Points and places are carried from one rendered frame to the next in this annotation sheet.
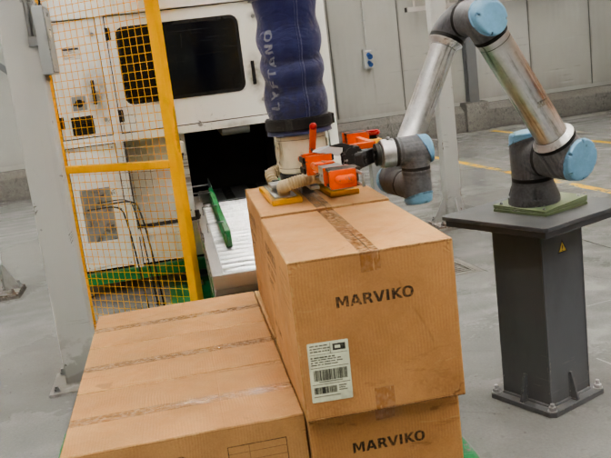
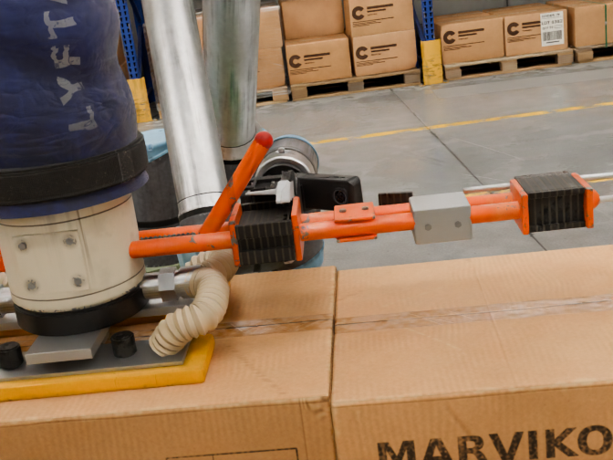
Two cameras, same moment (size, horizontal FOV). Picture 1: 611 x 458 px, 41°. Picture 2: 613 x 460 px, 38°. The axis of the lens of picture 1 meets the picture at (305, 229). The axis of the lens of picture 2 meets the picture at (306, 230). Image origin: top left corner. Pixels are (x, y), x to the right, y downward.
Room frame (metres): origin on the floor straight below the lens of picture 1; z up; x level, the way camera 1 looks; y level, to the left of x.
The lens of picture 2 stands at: (2.23, 0.97, 1.42)
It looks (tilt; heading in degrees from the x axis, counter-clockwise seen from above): 18 degrees down; 283
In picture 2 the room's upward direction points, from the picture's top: 7 degrees counter-clockwise
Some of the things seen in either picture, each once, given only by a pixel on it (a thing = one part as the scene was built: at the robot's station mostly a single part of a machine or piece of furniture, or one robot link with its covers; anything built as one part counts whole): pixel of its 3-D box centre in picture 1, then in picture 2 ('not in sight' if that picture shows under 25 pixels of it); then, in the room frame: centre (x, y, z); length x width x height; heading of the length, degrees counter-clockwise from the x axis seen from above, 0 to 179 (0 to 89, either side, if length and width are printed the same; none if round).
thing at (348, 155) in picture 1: (359, 156); (275, 199); (2.53, -0.20, 1.08); 0.12 x 0.09 x 0.08; 98
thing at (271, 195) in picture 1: (279, 189); (68, 359); (2.75, 0.07, 0.98); 0.34 x 0.10 x 0.05; 9
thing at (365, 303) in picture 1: (353, 297); (574, 442); (2.15, -0.11, 0.74); 0.60 x 0.40 x 0.40; 7
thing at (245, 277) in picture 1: (299, 269); not in sight; (3.18, 0.04, 0.58); 0.70 x 0.03 x 0.06; 98
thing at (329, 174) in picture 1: (339, 176); (550, 203); (2.17, -0.11, 1.08); 0.08 x 0.07 x 0.05; 9
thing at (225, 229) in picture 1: (211, 213); not in sight; (4.65, 0.53, 0.60); 1.60 x 0.10 x 0.09; 8
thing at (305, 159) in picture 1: (316, 163); (267, 231); (2.51, -0.06, 1.08); 0.10 x 0.08 x 0.06; 99
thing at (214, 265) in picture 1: (207, 243); not in sight; (4.29, 0.53, 0.50); 2.31 x 0.05 x 0.19; 8
